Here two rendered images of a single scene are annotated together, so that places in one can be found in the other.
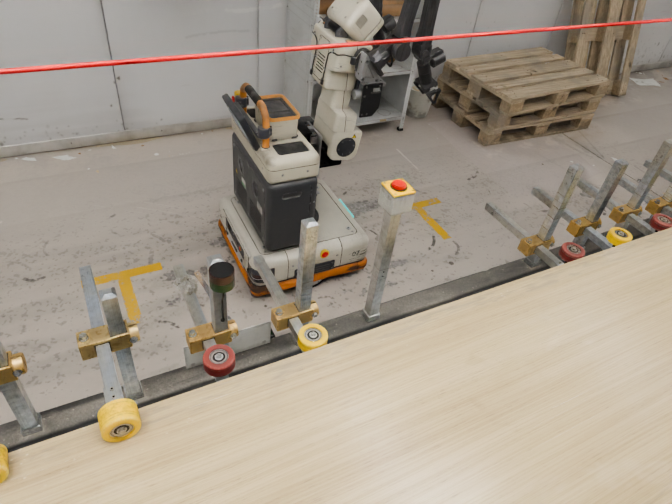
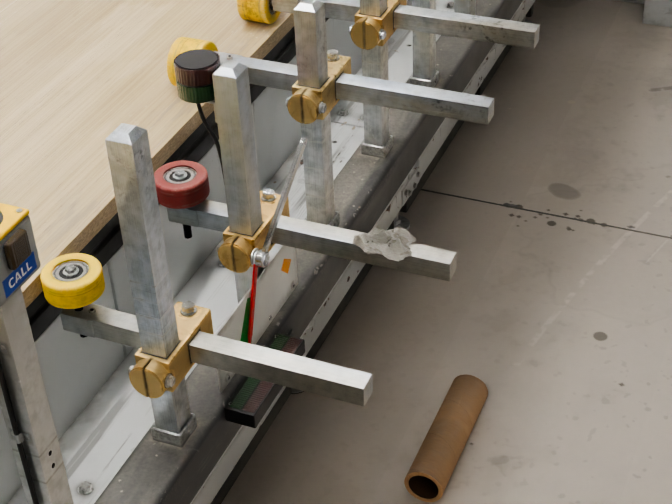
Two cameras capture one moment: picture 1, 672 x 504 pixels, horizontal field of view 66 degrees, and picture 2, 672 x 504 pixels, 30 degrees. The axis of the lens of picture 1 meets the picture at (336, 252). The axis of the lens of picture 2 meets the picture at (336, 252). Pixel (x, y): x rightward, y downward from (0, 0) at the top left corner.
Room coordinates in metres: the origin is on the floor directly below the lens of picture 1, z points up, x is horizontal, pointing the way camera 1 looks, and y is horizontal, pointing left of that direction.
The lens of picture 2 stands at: (2.18, -0.40, 1.89)
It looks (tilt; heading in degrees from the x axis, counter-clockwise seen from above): 37 degrees down; 147
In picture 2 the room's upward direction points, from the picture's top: 3 degrees counter-clockwise
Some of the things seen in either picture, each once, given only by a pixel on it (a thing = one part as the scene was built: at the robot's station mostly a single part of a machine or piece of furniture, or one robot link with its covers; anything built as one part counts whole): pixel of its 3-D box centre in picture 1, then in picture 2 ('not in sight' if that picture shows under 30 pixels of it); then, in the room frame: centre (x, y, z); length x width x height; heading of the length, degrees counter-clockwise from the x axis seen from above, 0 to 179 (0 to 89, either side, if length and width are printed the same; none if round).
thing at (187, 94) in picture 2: (222, 281); (199, 84); (0.87, 0.26, 1.09); 0.06 x 0.06 x 0.02
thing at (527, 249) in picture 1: (536, 243); not in sight; (1.57, -0.75, 0.81); 0.14 x 0.06 x 0.05; 122
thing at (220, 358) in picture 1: (219, 368); (183, 204); (0.79, 0.26, 0.85); 0.08 x 0.08 x 0.11
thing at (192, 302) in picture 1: (198, 317); (307, 236); (0.95, 0.36, 0.84); 0.43 x 0.03 x 0.04; 32
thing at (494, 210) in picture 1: (524, 237); not in sight; (1.60, -0.71, 0.81); 0.43 x 0.03 x 0.04; 32
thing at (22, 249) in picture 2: not in sight; (17, 249); (1.22, -0.12, 1.20); 0.03 x 0.01 x 0.03; 122
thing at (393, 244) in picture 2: (186, 282); (385, 236); (1.05, 0.43, 0.87); 0.09 x 0.07 x 0.02; 32
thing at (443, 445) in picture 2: not in sight; (447, 436); (0.76, 0.78, 0.04); 0.30 x 0.08 x 0.08; 122
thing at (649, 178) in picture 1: (640, 192); not in sight; (1.85, -1.19, 0.92); 0.04 x 0.04 x 0.48; 32
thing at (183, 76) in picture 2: (221, 273); (197, 67); (0.87, 0.26, 1.11); 0.06 x 0.06 x 0.02
